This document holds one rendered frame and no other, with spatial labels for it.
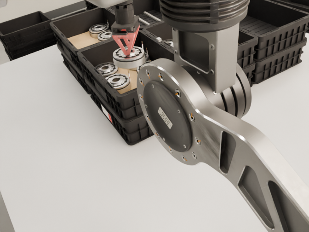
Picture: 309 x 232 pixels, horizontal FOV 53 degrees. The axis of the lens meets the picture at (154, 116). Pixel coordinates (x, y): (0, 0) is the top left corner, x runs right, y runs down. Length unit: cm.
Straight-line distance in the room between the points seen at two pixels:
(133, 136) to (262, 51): 62
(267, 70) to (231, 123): 99
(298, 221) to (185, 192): 57
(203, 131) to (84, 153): 74
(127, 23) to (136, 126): 35
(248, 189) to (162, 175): 57
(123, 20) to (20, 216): 67
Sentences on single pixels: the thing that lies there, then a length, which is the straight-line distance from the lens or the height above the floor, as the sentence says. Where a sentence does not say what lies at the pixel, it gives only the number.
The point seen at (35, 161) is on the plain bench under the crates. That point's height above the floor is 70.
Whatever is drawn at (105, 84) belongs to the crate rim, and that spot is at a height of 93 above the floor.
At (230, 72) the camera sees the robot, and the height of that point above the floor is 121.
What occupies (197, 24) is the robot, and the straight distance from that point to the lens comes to 45.
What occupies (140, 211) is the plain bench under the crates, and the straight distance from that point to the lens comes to 96.
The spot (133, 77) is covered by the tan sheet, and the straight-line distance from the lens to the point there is 125.
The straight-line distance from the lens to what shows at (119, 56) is 101.
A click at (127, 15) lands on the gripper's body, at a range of 95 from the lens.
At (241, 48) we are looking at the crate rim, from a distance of 121.
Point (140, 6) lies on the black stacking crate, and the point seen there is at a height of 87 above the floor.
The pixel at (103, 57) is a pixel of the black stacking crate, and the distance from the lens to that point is 135.
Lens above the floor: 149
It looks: 39 degrees down
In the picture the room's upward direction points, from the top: 8 degrees counter-clockwise
